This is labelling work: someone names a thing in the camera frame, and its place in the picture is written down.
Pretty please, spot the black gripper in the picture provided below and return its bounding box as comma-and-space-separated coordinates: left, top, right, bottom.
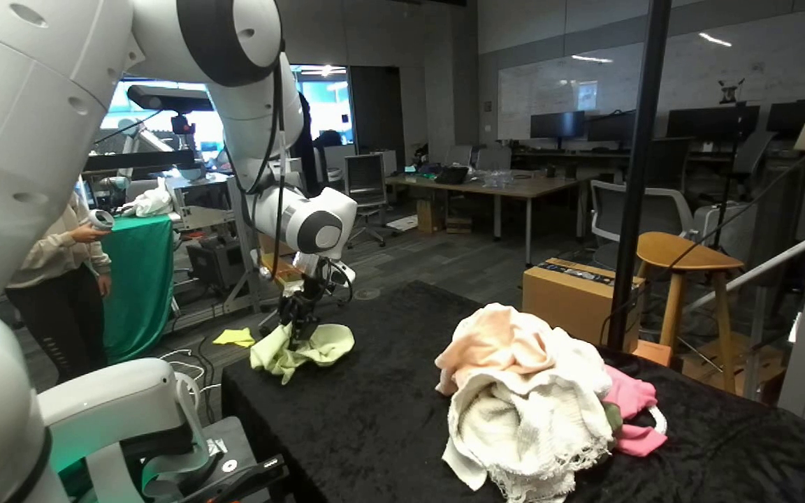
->
277, 272, 331, 353

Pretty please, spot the light green cloth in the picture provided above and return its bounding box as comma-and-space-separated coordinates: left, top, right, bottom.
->
245, 318, 361, 388

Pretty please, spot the peach cloth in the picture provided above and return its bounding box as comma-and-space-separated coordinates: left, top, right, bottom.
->
433, 300, 558, 396

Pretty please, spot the pink cloth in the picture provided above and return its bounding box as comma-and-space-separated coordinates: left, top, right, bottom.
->
600, 364, 670, 461

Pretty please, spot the small yellow cloth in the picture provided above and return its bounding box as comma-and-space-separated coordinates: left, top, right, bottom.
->
209, 324, 257, 353

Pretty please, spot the yellowish wrist attachment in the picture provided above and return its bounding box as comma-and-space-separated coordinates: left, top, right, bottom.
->
259, 244, 303, 285

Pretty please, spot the green table cover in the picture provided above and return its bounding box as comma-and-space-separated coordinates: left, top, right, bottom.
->
97, 216, 178, 366

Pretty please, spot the white crumpled bag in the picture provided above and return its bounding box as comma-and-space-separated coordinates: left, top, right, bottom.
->
121, 183, 178, 224

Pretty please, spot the person in beige sweater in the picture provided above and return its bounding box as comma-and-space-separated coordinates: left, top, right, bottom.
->
6, 190, 114, 374

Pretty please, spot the wooden desk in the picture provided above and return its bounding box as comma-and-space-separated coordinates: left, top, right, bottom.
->
385, 171, 584, 272

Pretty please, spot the cardboard box with black tape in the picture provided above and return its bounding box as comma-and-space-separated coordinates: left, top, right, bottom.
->
519, 258, 648, 349

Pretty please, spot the grey office chair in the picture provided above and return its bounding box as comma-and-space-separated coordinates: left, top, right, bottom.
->
589, 180, 701, 247

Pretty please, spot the black metal pole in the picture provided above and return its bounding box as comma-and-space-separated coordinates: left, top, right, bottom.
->
603, 0, 670, 364

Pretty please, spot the wooden stool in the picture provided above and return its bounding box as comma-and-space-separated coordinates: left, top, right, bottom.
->
632, 230, 753, 394

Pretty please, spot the black velvet tablecloth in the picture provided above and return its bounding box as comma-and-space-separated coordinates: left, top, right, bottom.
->
222, 276, 805, 503

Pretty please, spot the silver metal pole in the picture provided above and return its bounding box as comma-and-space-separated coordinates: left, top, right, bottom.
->
688, 227, 805, 317

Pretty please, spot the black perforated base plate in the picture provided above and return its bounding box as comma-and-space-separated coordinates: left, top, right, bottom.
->
121, 413, 284, 503

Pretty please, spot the black stereo camera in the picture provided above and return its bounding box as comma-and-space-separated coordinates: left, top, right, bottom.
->
125, 85, 217, 118

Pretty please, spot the white rope loop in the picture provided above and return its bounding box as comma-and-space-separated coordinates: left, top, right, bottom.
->
648, 403, 674, 440

